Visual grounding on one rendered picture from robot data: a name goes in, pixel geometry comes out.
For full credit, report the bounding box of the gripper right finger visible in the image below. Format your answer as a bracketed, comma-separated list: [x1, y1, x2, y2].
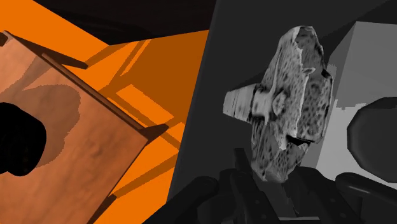
[286, 167, 397, 224]

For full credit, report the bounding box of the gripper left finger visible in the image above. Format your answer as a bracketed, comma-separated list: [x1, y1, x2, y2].
[143, 148, 281, 224]

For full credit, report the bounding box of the grey speckled lumpy object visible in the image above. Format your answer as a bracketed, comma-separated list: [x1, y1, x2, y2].
[222, 25, 335, 184]

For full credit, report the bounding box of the dark grey rounded object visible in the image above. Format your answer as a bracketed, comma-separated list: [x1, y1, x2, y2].
[346, 97, 397, 184]

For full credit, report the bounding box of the brown wooden table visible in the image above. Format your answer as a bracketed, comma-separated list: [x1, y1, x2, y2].
[0, 30, 170, 224]

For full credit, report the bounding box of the black rounded object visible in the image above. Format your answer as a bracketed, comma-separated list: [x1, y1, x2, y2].
[0, 102, 48, 178]

